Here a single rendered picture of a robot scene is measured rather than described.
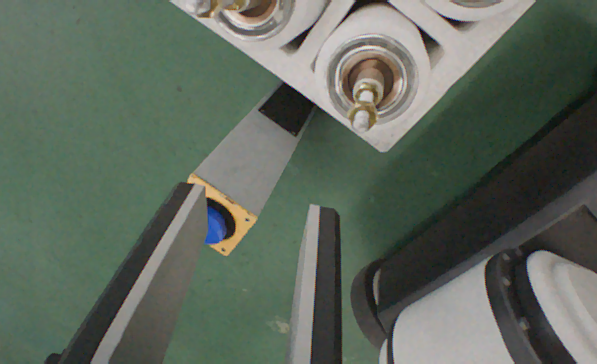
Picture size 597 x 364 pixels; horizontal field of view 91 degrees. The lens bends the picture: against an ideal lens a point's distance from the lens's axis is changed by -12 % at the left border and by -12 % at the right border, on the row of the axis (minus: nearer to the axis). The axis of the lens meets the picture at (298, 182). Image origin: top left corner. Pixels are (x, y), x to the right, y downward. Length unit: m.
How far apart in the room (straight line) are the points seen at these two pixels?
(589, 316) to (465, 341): 0.08
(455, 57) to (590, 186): 0.21
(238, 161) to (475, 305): 0.24
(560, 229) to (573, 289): 0.19
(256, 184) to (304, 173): 0.32
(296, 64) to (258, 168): 0.12
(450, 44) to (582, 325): 0.25
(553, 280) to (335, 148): 0.41
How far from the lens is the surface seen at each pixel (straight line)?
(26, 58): 0.93
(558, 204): 0.46
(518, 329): 0.27
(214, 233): 0.31
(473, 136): 0.59
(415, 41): 0.28
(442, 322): 0.30
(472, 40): 0.35
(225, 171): 0.32
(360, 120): 0.20
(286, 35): 0.29
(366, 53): 0.27
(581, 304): 0.29
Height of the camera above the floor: 0.52
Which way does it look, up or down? 53 degrees down
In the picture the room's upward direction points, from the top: 156 degrees counter-clockwise
